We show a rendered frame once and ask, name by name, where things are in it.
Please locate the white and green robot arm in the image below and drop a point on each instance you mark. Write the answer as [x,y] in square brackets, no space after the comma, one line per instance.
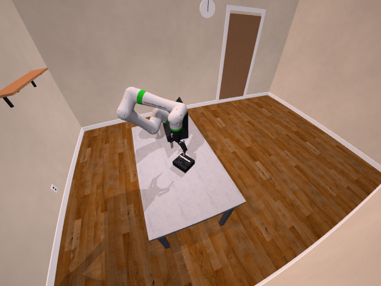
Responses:
[173,118]

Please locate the black lighting desk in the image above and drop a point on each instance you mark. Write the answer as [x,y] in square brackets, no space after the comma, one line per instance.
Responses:
[184,163]

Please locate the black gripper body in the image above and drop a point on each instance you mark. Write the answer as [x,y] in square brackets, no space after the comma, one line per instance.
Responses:
[177,137]

